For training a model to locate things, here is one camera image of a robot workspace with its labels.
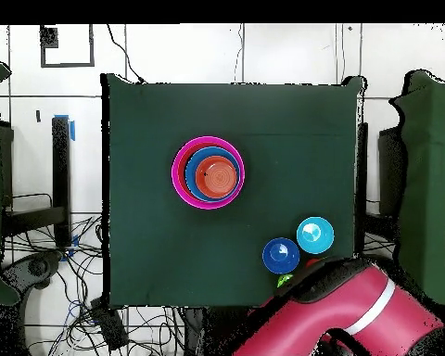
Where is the orange small bowl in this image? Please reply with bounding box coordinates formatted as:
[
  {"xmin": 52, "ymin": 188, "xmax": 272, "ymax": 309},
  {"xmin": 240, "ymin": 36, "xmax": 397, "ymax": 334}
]
[{"xmin": 195, "ymin": 155, "xmax": 239, "ymax": 198}]

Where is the dark blue small bowl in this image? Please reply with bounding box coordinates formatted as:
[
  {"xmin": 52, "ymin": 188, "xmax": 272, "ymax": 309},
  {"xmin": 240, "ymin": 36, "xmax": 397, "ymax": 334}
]
[{"xmin": 261, "ymin": 237, "xmax": 301, "ymax": 275}]

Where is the light blue small bowl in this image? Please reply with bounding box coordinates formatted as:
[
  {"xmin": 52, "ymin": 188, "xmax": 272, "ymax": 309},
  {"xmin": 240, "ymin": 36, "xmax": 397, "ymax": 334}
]
[{"xmin": 295, "ymin": 216, "xmax": 336, "ymax": 256}]

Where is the blue medium bowl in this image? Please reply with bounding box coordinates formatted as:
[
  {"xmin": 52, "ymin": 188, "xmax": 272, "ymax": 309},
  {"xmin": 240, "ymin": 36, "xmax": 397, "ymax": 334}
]
[{"xmin": 184, "ymin": 146, "xmax": 242, "ymax": 203}]

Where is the pink large bowl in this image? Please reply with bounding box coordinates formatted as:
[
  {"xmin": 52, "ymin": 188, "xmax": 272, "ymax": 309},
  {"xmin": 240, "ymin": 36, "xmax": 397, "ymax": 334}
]
[{"xmin": 171, "ymin": 135, "xmax": 247, "ymax": 211}]

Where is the dark green tablecloth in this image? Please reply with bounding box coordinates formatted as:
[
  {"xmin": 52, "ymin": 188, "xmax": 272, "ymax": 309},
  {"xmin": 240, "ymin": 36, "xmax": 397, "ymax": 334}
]
[{"xmin": 100, "ymin": 72, "xmax": 364, "ymax": 309}]

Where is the black power strip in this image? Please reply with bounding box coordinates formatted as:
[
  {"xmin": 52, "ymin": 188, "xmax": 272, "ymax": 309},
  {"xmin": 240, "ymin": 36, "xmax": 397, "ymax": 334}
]
[{"xmin": 89, "ymin": 296, "xmax": 130, "ymax": 351}]

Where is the black floor stand base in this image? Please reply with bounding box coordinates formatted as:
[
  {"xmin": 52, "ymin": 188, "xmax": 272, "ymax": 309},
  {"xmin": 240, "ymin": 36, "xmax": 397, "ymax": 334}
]
[{"xmin": 1, "ymin": 249, "xmax": 65, "ymax": 292}]

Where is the black cable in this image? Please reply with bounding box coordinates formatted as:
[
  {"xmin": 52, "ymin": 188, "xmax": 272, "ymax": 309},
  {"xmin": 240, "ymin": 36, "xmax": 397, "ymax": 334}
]
[{"xmin": 106, "ymin": 23, "xmax": 146, "ymax": 85}]

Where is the black post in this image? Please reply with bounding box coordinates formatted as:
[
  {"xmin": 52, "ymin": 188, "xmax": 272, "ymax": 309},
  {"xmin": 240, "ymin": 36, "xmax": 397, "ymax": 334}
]
[{"xmin": 355, "ymin": 121, "xmax": 370, "ymax": 257}]

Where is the black frame with blue tape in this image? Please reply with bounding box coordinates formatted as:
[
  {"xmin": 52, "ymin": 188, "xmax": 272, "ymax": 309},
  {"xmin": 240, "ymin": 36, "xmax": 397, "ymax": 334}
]
[{"xmin": 0, "ymin": 113, "xmax": 77, "ymax": 262}]

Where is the black square floor frame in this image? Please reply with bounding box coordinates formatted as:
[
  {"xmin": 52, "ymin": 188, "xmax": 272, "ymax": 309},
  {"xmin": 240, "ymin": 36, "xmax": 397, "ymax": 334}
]
[{"xmin": 39, "ymin": 23, "xmax": 96, "ymax": 69}]

